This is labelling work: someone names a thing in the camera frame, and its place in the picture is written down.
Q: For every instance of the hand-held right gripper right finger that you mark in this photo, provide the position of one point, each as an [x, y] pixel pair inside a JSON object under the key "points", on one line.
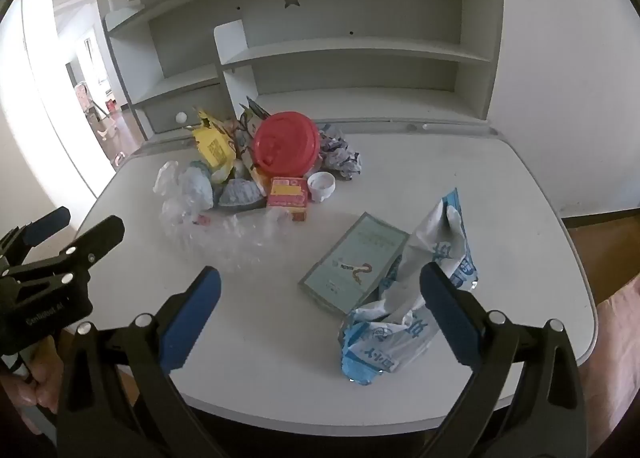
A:
{"points": [[450, 318]]}

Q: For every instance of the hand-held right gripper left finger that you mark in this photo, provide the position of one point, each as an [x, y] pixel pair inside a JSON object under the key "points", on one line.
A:
{"points": [[192, 318]]}

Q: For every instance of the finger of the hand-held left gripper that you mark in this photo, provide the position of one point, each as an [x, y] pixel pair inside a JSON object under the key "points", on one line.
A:
{"points": [[97, 238], [47, 225]]}

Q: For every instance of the blue white plastic wrapper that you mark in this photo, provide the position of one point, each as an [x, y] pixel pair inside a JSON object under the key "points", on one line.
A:
{"points": [[390, 333]]}

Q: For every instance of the person's left hand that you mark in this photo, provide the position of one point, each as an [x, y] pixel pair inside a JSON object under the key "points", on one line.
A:
{"points": [[42, 383]]}

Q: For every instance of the clear plastic bag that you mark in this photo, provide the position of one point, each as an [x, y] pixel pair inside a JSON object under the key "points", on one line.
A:
{"points": [[215, 243]]}

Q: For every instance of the white crumpled plastic bag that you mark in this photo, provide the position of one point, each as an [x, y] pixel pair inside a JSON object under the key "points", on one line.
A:
{"points": [[195, 185]]}

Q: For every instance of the grey blue crumpled wrapper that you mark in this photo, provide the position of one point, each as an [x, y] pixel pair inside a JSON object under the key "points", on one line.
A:
{"points": [[240, 193]]}

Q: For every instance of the white drawer with knob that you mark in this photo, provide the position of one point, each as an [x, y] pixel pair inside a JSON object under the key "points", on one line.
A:
{"points": [[165, 110]]}

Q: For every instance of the yellow snack packet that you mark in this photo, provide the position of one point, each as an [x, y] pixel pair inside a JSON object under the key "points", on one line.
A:
{"points": [[212, 145]]}

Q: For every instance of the red yellow small box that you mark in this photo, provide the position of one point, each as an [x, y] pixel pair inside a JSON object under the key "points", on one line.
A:
{"points": [[287, 193]]}

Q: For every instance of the person's leg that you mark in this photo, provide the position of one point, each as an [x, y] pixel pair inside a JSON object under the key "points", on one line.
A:
{"points": [[617, 338]]}

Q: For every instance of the colourful printed packet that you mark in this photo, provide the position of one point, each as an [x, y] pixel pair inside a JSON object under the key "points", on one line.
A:
{"points": [[247, 128]]}

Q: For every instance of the crumpled printed paper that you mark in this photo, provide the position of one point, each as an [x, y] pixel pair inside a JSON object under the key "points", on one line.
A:
{"points": [[340, 153]]}

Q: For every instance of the red round plastic lid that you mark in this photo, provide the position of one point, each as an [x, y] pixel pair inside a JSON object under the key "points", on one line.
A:
{"points": [[285, 140]]}

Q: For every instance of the white desk shelf unit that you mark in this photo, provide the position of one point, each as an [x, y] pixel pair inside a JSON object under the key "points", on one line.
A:
{"points": [[350, 13]]}

